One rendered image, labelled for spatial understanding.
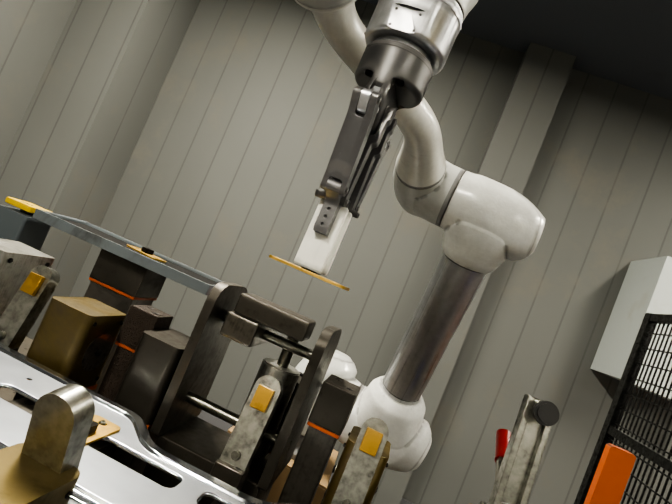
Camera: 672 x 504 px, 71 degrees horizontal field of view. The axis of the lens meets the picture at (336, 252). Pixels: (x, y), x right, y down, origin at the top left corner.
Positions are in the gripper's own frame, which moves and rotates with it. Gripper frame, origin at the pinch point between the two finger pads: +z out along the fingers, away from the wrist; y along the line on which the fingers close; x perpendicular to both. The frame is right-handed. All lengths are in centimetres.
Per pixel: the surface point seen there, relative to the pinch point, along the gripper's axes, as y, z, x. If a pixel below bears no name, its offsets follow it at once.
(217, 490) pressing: -3.8, 29.1, -0.8
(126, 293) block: -29, 21, -37
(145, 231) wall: -254, 26, -193
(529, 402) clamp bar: -17.8, 8.1, 27.9
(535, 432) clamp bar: -18.4, 11.2, 30.0
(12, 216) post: -29, 17, -66
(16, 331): -11.6, 28.0, -39.1
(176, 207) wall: -255, 2, -178
